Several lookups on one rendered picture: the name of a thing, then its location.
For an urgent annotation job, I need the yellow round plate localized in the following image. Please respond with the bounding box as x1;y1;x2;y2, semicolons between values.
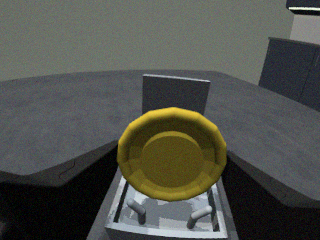
117;108;227;201

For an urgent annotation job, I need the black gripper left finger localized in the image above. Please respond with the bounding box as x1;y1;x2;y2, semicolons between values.
0;140;119;240

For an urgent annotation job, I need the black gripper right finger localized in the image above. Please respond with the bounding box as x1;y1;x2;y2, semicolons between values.
221;151;320;240

